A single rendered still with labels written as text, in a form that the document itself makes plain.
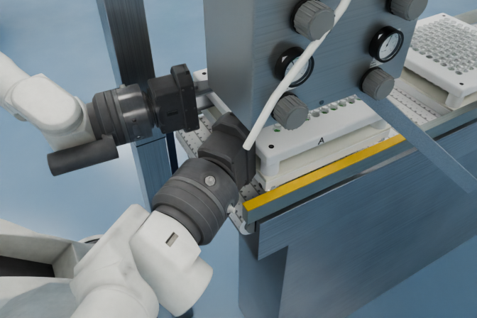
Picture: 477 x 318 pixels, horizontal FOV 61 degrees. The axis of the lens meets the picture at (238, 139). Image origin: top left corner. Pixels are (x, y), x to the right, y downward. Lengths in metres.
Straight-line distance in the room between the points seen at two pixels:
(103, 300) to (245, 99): 0.22
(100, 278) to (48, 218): 1.40
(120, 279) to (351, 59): 0.32
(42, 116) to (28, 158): 1.46
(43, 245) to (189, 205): 0.38
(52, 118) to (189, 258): 0.29
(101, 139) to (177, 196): 0.21
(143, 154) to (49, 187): 1.12
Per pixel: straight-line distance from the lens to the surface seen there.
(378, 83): 0.48
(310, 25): 0.37
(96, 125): 0.63
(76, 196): 1.82
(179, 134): 0.78
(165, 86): 0.64
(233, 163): 0.51
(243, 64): 0.39
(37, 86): 0.66
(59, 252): 0.81
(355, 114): 0.64
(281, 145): 0.57
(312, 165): 0.63
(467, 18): 1.25
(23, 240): 0.77
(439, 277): 1.64
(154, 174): 0.86
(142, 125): 0.63
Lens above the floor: 1.29
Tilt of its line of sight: 41 degrees down
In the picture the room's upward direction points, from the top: straight up
